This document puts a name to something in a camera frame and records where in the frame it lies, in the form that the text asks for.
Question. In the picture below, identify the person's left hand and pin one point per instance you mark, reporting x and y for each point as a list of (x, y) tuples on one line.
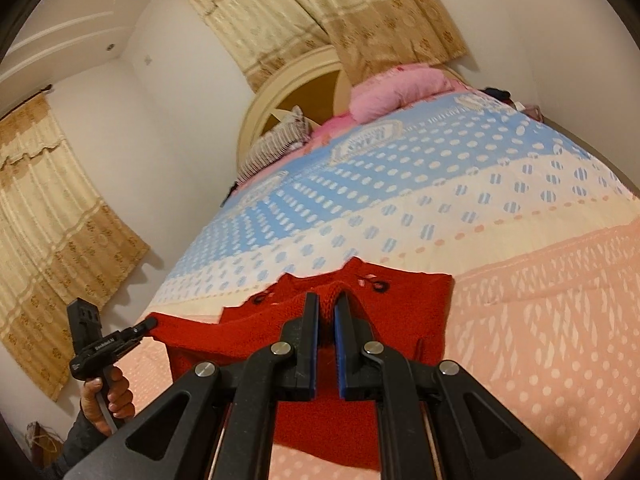
[(117, 392)]

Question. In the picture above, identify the cream wooden headboard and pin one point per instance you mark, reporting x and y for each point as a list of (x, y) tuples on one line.
[(300, 75)]

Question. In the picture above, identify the striped pillow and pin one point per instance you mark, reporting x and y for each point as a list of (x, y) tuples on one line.
[(275, 145)]

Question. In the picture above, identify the dark cloth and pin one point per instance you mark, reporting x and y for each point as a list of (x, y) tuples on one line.
[(496, 94)]

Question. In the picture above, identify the beige patterned window curtain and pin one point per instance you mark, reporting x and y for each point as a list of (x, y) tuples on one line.
[(385, 15), (250, 15)]

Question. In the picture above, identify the polka dot bedspread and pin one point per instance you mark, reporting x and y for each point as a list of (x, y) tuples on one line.
[(450, 200)]

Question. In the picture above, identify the red knitted flower sweater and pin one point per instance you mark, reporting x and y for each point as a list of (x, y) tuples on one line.
[(400, 310)]

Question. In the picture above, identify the person's left forearm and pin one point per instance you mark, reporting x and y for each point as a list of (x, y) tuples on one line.
[(80, 452)]

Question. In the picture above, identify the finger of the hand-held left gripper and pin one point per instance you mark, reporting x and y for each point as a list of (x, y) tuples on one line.
[(142, 331)]

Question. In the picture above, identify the pink pillow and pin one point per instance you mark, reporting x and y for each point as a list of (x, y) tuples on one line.
[(400, 90)]

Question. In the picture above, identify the pink bed sheet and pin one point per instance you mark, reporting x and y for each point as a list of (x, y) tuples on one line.
[(335, 127)]

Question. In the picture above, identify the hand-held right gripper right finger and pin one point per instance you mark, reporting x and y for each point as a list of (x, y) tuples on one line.
[(350, 360)]

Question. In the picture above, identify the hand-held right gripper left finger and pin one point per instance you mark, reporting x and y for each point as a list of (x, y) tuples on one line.
[(304, 355)]

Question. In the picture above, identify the beige patterned side curtain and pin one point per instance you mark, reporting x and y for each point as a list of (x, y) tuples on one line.
[(55, 240)]

